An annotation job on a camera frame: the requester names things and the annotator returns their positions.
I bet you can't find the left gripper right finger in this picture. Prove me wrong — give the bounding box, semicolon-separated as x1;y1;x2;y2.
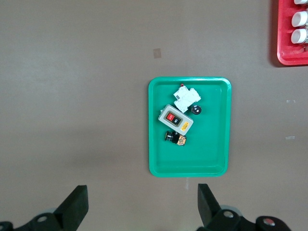
197;183;251;231

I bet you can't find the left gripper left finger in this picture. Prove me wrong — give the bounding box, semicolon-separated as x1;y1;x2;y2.
14;184;90;231

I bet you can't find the green plastic tray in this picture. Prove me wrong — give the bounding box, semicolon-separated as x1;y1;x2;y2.
148;76;232;178

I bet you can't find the red plastic tray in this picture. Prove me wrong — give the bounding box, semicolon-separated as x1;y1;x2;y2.
276;0;308;66

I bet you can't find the white circuit breaker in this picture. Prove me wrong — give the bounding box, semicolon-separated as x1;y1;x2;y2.
173;83;202;114

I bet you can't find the black push button switch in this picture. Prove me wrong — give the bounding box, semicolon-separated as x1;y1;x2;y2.
164;129;188;147

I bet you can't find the grey on-off switch box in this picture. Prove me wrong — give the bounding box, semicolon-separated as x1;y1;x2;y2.
158;104;194;136

